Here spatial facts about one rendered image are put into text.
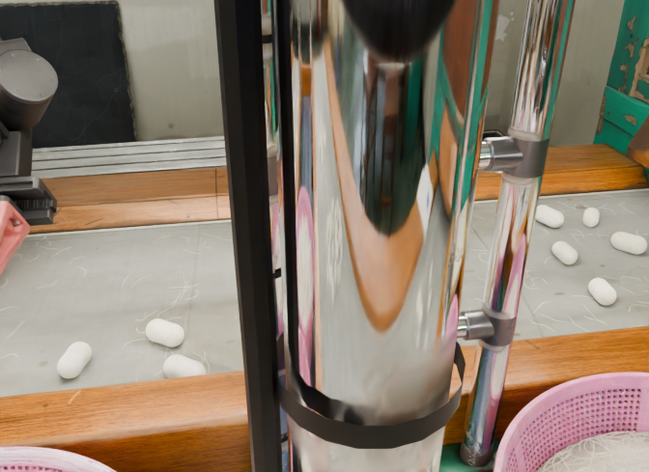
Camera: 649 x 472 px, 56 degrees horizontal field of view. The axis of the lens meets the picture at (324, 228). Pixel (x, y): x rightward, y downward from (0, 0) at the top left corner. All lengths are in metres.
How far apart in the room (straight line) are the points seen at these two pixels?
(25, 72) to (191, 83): 2.00
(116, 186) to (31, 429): 0.41
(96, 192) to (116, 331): 0.27
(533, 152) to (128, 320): 0.40
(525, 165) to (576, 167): 0.55
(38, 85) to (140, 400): 0.34
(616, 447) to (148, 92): 2.37
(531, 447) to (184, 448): 0.25
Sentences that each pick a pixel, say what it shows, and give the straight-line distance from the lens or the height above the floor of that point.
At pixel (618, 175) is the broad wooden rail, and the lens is 0.93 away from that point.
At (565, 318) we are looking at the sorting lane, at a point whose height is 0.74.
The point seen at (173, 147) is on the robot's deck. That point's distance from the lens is 1.21.
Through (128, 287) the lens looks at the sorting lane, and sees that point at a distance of 0.65.
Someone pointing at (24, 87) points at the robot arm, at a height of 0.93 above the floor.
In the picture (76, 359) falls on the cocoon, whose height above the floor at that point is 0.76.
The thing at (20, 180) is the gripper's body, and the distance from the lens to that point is 0.68.
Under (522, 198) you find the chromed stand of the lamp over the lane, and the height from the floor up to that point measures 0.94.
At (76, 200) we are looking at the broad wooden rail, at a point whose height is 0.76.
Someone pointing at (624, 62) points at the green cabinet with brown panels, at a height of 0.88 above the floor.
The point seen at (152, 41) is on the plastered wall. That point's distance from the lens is 2.62.
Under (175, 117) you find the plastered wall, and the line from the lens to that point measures 2.69.
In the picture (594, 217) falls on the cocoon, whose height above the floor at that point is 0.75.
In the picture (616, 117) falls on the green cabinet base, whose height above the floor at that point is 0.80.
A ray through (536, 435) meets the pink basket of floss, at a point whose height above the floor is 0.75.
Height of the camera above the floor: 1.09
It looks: 28 degrees down
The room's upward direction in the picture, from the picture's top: straight up
